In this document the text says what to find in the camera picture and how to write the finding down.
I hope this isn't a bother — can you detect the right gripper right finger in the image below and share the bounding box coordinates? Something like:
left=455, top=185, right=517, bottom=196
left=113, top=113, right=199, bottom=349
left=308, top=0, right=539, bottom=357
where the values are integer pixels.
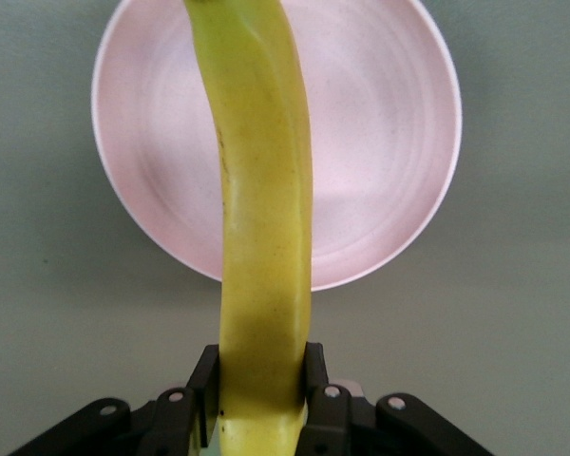
left=299, top=341, right=495, bottom=456

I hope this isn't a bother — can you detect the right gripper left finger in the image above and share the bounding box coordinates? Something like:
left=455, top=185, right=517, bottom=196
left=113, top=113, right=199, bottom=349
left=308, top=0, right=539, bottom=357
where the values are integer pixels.
left=13, top=344, right=222, bottom=456

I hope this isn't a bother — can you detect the yellow banana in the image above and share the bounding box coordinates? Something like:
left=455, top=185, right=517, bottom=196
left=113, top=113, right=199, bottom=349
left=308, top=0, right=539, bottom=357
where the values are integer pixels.
left=183, top=0, right=314, bottom=456

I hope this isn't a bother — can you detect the pink round plate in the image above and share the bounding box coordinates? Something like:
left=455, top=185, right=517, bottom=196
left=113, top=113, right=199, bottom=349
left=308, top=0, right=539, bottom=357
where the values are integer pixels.
left=90, top=0, right=464, bottom=294

